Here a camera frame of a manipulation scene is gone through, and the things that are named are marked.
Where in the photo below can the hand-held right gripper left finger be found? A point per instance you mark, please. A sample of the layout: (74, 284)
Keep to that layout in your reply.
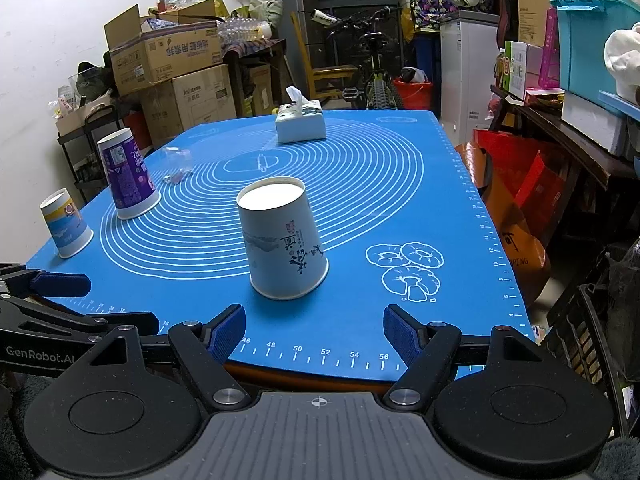
(227, 332)

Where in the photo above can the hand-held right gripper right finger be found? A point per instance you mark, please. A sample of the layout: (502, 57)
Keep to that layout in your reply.
(400, 332)

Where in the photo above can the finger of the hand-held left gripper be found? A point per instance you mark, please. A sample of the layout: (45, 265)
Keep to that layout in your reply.
(60, 283)
(75, 319)

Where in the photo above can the white ink-print paper cup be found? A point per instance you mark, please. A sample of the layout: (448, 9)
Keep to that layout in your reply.
(280, 250)

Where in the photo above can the blue and yellow paper cup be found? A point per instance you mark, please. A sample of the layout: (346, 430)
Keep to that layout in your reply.
(65, 225)

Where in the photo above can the purple paper cup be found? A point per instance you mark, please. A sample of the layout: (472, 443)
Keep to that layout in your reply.
(127, 180)

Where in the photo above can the clear plastic cup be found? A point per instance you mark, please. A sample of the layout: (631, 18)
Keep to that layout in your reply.
(178, 162)

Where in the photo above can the black metal rack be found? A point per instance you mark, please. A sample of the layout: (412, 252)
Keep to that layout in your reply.
(90, 160)

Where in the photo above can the orange shopping bag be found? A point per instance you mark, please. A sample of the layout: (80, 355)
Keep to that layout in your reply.
(515, 255)

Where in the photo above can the blue silicone baking mat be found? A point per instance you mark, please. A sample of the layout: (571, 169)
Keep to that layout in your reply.
(375, 185)

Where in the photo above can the black plastic crate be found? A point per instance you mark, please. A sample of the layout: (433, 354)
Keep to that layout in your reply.
(580, 330)

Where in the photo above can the red paper bag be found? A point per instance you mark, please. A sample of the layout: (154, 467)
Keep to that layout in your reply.
(540, 190)

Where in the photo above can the white tissue box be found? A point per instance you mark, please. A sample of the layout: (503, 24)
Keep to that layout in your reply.
(300, 125)

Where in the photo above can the large brown cardboard box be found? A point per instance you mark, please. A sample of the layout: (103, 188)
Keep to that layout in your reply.
(195, 102)

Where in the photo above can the red plastic bucket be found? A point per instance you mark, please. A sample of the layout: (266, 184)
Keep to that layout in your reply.
(415, 95)

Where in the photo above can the small brown cardboard box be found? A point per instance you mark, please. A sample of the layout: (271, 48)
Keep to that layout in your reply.
(259, 90)

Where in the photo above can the open printed cardboard box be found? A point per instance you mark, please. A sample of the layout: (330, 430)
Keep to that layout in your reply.
(160, 55)

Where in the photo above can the dark wooden side table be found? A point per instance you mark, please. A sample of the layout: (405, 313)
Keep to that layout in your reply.
(580, 152)

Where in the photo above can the wooden chair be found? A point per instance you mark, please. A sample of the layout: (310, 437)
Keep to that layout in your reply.
(325, 77)

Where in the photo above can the white chest freezer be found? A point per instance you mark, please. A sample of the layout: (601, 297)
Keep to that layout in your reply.
(467, 70)

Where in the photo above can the black bicycle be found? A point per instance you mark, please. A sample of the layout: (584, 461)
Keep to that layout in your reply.
(375, 60)

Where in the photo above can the white foam box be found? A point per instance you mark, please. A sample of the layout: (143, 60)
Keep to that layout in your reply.
(592, 122)

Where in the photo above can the green and white carton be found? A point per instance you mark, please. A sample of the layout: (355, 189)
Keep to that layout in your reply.
(520, 70)

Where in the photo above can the pack of plastic bottles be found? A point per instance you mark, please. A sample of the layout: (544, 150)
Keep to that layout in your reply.
(245, 28)

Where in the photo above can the pink box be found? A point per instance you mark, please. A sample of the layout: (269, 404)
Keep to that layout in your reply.
(550, 50)

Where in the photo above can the floral fabric bag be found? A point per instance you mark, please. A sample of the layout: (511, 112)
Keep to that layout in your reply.
(430, 0)

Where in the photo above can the teal plastic storage bin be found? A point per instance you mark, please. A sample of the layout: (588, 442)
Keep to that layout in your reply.
(585, 45)

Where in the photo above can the white cloth bundle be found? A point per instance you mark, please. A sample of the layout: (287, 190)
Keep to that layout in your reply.
(622, 60)

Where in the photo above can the tall cardboard sheet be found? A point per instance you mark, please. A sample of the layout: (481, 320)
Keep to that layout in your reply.
(532, 0)

